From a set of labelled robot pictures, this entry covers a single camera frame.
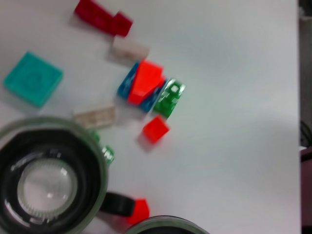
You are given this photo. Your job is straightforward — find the red sloped building brick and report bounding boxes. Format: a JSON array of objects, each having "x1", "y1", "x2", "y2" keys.
[{"x1": 126, "y1": 59, "x2": 164, "y2": 105}]

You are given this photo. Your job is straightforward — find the teal square building brick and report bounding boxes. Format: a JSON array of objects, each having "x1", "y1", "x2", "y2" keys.
[{"x1": 2, "y1": 50, "x2": 64, "y2": 109}]

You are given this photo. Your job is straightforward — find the translucent white building brick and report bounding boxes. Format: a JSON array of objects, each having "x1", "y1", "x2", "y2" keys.
[{"x1": 72, "y1": 103, "x2": 117, "y2": 129}]

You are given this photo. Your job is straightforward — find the small red building brick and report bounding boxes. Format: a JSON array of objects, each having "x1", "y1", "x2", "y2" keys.
[
  {"x1": 126, "y1": 198, "x2": 150, "y2": 225},
  {"x1": 142, "y1": 116, "x2": 171, "y2": 144}
]

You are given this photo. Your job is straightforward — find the blue building brick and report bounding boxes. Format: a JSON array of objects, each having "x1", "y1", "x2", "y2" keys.
[{"x1": 117, "y1": 62, "x2": 169, "y2": 113}]

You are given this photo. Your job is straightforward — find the pale pink building brick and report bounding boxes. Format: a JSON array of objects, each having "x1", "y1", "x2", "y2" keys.
[{"x1": 109, "y1": 38, "x2": 151, "y2": 65}]

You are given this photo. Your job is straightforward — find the dark red long brick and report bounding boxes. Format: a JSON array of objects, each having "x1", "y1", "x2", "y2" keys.
[{"x1": 74, "y1": 0, "x2": 134, "y2": 38}]

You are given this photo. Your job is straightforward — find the green flat building brick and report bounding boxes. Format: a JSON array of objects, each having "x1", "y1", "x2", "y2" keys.
[{"x1": 153, "y1": 78, "x2": 186, "y2": 119}]

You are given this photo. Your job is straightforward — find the glass teacup with black handle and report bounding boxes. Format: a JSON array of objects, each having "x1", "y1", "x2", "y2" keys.
[
  {"x1": 0, "y1": 117, "x2": 136, "y2": 234},
  {"x1": 125, "y1": 215, "x2": 210, "y2": 234}
]

